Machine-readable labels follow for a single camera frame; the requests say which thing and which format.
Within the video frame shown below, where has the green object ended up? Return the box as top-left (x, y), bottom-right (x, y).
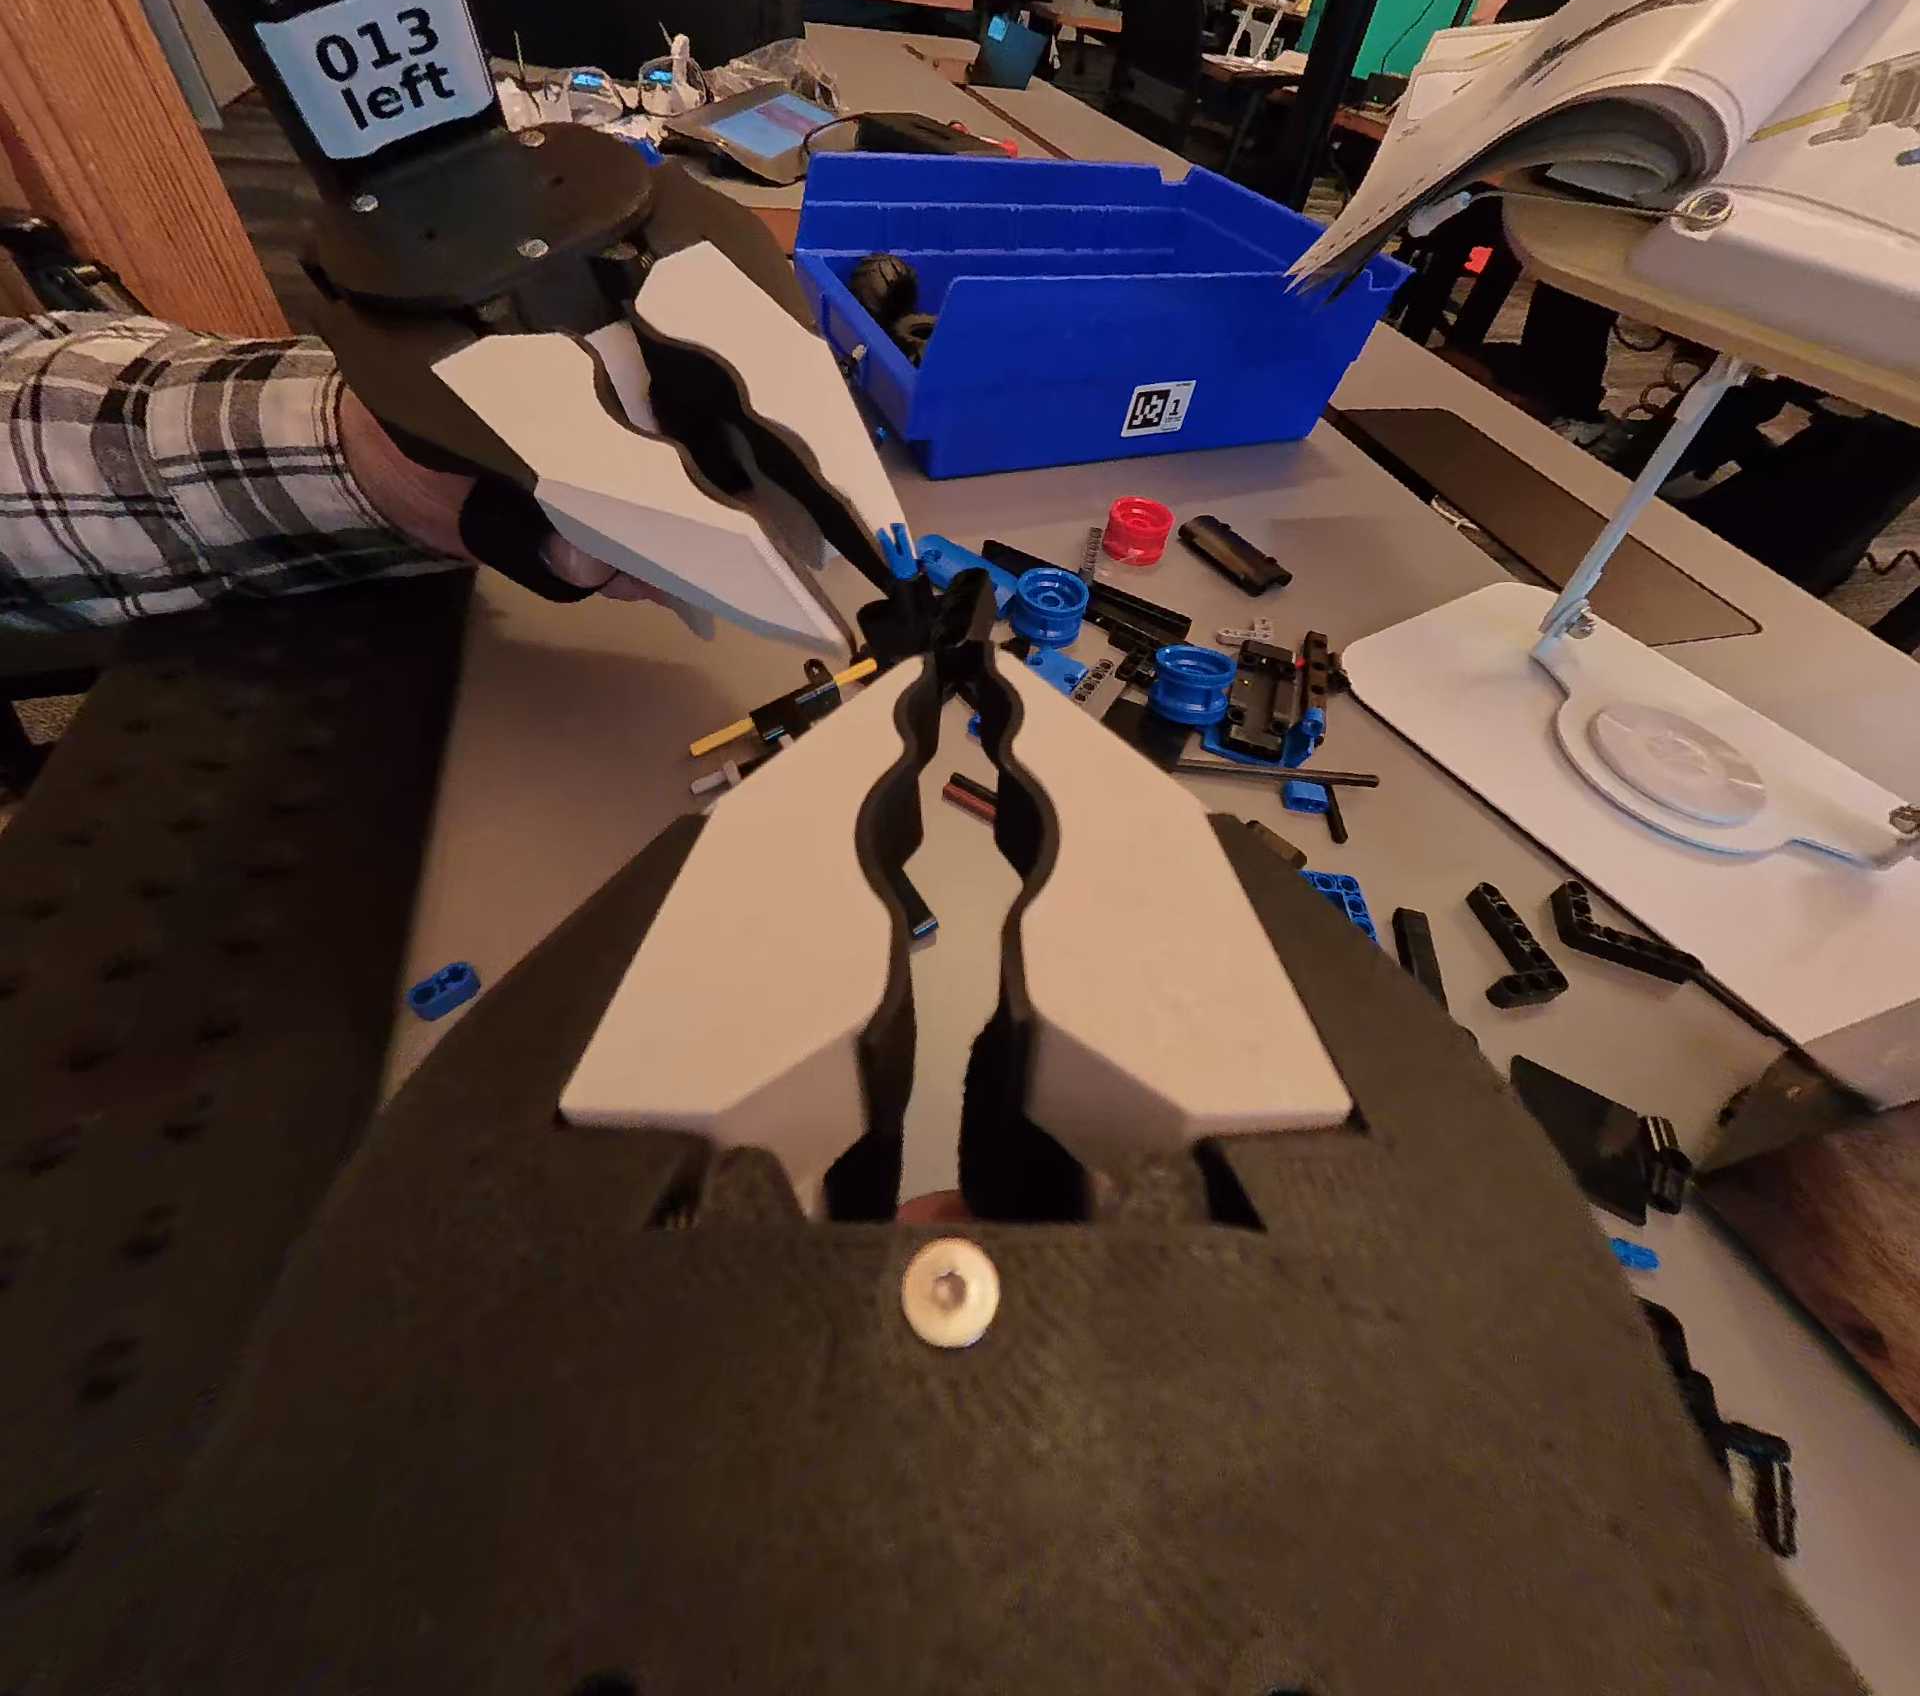
top-left (1296, 0), bottom-right (1517, 86)

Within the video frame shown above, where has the blue wheel rim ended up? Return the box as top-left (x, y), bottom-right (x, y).
top-left (1012, 567), bottom-right (1091, 648)
top-left (1151, 643), bottom-right (1239, 726)

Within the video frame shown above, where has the person's left forearm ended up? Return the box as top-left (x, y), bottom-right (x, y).
top-left (0, 313), bottom-right (353, 634)

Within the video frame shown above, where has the black perforated panel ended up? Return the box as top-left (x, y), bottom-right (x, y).
top-left (0, 571), bottom-right (482, 1696)

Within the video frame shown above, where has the blue plastic bin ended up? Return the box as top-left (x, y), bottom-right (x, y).
top-left (791, 150), bottom-right (1416, 485)

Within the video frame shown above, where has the instruction booklet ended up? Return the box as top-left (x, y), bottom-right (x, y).
top-left (1285, 0), bottom-right (1920, 297)

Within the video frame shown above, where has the black beam assembly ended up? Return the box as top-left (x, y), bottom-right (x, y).
top-left (686, 659), bottom-right (942, 947)

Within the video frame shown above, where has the black frame subassembly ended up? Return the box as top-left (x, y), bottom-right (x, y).
top-left (1222, 631), bottom-right (1352, 755)

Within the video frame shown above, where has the black bent beam cluster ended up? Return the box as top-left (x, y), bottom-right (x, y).
top-left (1642, 1299), bottom-right (1802, 1565)

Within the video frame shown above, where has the black T-shaped beam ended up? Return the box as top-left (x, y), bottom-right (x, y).
top-left (854, 562), bottom-right (1000, 739)

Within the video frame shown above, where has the blue curved panel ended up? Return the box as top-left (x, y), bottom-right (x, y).
top-left (914, 532), bottom-right (1022, 605)

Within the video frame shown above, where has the blue angled panel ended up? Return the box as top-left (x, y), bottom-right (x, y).
top-left (1199, 712), bottom-right (1330, 769)

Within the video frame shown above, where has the black flat panel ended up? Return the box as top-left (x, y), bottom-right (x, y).
top-left (1506, 1055), bottom-right (1697, 1226)

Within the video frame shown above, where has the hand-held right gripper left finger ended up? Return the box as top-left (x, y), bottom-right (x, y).
top-left (558, 655), bottom-right (949, 1222)

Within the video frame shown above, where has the person's left hand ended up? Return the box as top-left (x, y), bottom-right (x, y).
top-left (337, 389), bottom-right (666, 610)

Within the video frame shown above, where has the thin black axle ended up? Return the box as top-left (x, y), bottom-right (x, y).
top-left (1170, 758), bottom-right (1381, 791)

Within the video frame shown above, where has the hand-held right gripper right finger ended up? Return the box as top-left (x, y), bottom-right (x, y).
top-left (966, 646), bottom-right (1355, 1196)

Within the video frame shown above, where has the white booklet stand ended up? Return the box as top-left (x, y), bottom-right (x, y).
top-left (1337, 150), bottom-right (1920, 1055)

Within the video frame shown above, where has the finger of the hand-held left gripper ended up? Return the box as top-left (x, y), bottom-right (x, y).
top-left (428, 329), bottom-right (852, 664)
top-left (629, 239), bottom-right (915, 593)

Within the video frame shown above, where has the building set box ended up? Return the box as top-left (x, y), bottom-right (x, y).
top-left (1694, 1043), bottom-right (1920, 1428)

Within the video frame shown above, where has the pile of black beams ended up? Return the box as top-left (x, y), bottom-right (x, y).
top-left (981, 540), bottom-right (1703, 1016)

